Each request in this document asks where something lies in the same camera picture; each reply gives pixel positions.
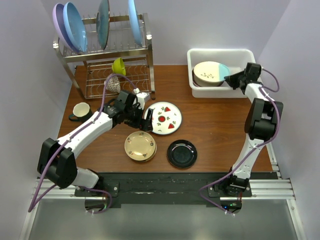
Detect steel dish rack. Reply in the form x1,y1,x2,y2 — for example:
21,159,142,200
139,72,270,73
52,13,156,100

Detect black small plate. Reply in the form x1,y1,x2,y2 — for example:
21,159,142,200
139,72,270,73
166,139,198,169

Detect dark green mug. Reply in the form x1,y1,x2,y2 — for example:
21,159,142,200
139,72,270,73
68,102,93,123

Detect white floral bottom plate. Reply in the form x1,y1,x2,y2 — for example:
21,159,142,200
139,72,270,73
144,101,183,135

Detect dark teal plate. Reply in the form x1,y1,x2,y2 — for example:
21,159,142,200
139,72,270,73
96,0,110,50

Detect white plastic bin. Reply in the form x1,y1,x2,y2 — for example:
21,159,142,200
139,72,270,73
186,48,256,98

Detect cream and teal plate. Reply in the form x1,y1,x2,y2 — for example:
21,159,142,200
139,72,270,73
193,61,231,80

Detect cream yellow small plate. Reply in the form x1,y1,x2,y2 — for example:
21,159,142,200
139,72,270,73
124,131,157,162

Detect light blue plate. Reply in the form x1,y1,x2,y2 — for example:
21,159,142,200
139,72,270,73
62,1,88,53

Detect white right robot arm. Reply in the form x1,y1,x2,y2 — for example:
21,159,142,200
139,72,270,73
208,62,284,197

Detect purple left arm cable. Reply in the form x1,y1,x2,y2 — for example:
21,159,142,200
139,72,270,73
27,73,137,218

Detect red rimmed cream plate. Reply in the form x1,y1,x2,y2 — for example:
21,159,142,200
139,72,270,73
192,71,224,87

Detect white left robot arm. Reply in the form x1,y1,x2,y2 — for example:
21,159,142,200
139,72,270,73
37,89,153,196

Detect pale blue plate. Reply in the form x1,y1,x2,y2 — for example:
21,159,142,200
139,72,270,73
128,0,143,47

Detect lime green bowl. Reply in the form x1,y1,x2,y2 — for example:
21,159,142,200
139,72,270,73
111,57,126,76

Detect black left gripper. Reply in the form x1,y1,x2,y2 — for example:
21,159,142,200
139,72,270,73
124,104,153,132

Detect red patterned white bowl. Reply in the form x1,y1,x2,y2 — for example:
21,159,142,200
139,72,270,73
105,76,121,94

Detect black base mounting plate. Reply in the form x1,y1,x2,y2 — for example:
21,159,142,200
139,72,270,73
74,171,253,209

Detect purple plate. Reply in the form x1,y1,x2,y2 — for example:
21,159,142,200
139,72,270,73
52,3,77,52

